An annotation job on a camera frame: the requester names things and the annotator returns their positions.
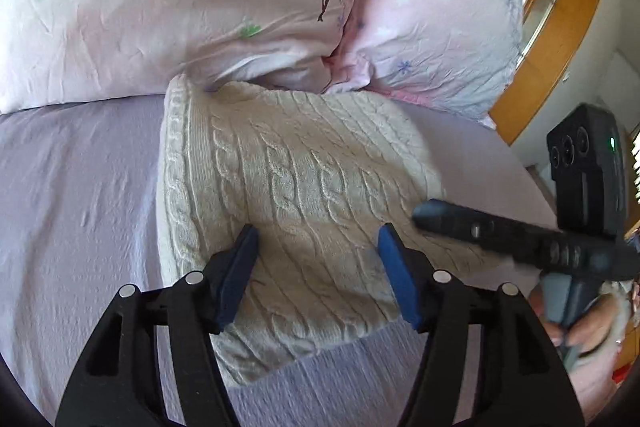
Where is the beige cable knit sweater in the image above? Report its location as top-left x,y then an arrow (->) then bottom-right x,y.
156,75 -> 498,387

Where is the person right hand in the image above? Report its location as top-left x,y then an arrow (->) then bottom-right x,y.
528,286 -> 618,352

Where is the pink fluffy sleeve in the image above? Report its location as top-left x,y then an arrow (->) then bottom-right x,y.
570,282 -> 632,424

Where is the lilac bed sheet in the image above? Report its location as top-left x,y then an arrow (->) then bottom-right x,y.
1,95 -> 556,426

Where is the right pink floral pillow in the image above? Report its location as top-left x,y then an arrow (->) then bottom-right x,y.
326,0 -> 523,127

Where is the black camera box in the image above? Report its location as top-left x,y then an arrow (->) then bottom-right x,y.
547,103 -> 628,241

